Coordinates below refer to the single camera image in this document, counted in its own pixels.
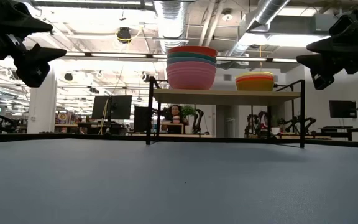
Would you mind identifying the large blue bowl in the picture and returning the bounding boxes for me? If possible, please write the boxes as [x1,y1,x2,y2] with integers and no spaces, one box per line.
[166,56,218,67]

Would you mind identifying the dark computer monitor on stand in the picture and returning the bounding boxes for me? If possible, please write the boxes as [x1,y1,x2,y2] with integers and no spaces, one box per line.
[91,95,133,121]

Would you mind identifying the large pink bowl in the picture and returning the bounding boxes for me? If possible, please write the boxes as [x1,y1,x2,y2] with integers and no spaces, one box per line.
[166,61,217,91]

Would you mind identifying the large red-orange bowl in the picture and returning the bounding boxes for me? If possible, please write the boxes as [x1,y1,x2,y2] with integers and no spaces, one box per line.
[167,45,218,58]

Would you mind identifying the person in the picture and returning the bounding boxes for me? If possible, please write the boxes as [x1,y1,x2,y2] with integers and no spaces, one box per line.
[162,104,190,135]

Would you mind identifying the large teal green bowl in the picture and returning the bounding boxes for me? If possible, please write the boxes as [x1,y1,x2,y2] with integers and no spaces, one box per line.
[167,51,218,63]

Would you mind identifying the small yellow bowl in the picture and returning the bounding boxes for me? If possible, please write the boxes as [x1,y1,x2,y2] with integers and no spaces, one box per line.
[235,72,275,78]

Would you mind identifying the wall-side black monitor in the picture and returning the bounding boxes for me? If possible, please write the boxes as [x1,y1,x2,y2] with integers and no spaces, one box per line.
[328,100,358,119]

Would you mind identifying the round black ceiling device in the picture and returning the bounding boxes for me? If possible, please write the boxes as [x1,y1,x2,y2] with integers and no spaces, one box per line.
[116,27,132,44]

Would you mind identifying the white building column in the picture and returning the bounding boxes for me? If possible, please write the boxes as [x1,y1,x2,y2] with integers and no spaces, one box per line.
[26,67,58,134]

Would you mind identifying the small orange bowl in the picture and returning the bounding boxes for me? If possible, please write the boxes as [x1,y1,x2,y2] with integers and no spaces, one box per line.
[235,74,275,83]

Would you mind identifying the small dark monitor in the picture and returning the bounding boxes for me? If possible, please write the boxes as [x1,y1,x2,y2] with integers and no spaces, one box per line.
[134,106,151,134]

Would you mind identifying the small lime green bowl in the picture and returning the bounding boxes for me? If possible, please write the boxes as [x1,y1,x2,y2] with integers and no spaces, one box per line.
[236,79,275,91]

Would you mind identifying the ribbed silver ceiling duct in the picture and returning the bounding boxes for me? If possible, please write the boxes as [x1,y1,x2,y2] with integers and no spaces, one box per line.
[153,0,188,55]

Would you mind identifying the green potted plant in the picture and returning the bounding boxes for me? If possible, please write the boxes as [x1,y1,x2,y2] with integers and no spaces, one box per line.
[181,105,197,119]

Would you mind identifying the wooden shelf with black frame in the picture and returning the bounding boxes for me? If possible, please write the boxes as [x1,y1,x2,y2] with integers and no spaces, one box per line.
[145,75,306,149]

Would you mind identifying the colourful printed box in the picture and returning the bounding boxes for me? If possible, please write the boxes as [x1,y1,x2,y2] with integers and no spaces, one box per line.
[57,112,71,125]

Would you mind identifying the smooth silver ceiling duct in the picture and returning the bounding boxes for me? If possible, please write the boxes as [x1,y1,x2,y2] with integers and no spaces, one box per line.
[228,0,291,57]

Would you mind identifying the long ceiling light bar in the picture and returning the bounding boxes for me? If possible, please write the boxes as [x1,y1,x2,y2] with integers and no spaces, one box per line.
[63,51,298,63]

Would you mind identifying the black background desk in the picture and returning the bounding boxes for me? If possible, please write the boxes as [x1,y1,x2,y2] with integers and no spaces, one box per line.
[318,126,358,141]

